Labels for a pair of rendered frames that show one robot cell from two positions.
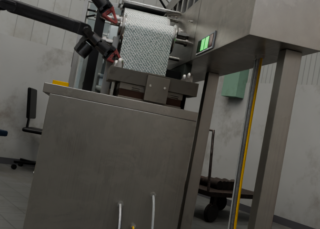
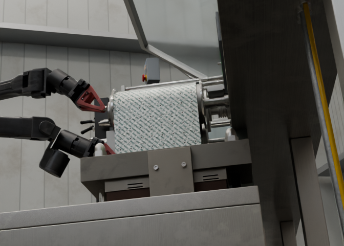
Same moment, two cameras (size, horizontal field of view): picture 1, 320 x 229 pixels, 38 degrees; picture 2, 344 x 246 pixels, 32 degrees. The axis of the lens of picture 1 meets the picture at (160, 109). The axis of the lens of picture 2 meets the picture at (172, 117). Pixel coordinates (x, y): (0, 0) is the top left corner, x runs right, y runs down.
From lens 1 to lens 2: 0.89 m
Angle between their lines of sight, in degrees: 26
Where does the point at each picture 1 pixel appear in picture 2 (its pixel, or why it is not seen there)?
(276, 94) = (332, 20)
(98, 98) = (61, 215)
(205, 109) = (307, 205)
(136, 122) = (142, 239)
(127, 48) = (126, 137)
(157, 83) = (167, 159)
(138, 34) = (137, 110)
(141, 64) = not seen: hidden behind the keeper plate
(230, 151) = not seen: outside the picture
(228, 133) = not seen: outside the picture
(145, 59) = (160, 144)
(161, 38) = (177, 104)
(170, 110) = (201, 197)
